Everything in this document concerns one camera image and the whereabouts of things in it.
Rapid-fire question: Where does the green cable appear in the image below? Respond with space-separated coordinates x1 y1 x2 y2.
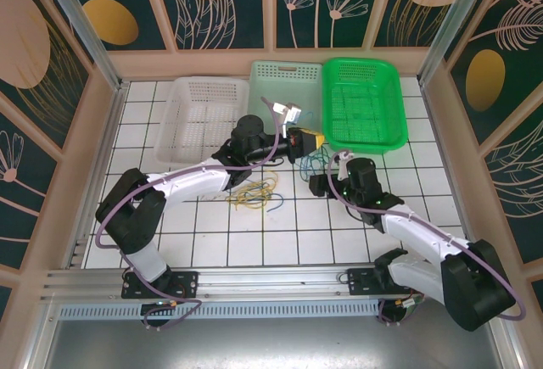
299 149 340 183

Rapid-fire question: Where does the light blue cable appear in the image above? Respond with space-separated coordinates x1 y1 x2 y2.
299 155 328 182

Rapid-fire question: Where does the white plastic basket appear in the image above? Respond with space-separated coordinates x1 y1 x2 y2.
153 75 251 165

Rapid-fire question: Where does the pale mint plastic basket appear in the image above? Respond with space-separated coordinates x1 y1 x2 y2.
248 59 326 154

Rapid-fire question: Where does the bright green plastic basket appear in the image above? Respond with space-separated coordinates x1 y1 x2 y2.
321 57 409 154

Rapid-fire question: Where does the grey metal floor plate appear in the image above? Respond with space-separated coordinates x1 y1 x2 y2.
25 317 523 369

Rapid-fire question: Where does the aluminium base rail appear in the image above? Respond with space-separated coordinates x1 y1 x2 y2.
40 260 506 302

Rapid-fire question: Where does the slotted grey cable duct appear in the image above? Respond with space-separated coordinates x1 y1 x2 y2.
57 299 383 322

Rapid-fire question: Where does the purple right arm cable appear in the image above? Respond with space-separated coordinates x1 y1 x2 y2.
326 152 528 328

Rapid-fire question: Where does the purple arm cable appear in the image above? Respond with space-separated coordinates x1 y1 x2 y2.
95 96 294 333
326 152 528 328

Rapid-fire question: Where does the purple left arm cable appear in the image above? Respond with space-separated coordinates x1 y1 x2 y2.
95 96 294 333

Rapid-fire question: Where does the aluminium corner post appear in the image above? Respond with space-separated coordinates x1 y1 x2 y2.
36 0 129 90
417 0 495 85

